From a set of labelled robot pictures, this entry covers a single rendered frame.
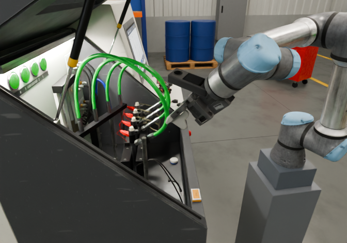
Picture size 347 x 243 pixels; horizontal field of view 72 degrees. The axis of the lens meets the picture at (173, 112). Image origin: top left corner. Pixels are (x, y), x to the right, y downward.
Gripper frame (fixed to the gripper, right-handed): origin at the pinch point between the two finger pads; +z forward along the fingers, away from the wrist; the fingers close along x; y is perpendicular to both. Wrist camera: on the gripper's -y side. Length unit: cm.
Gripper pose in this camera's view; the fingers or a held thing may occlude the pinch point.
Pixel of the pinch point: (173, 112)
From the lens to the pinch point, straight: 73.5
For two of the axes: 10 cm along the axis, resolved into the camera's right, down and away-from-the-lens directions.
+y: 6.9, 7.2, 0.5
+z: -4.8, 4.1, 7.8
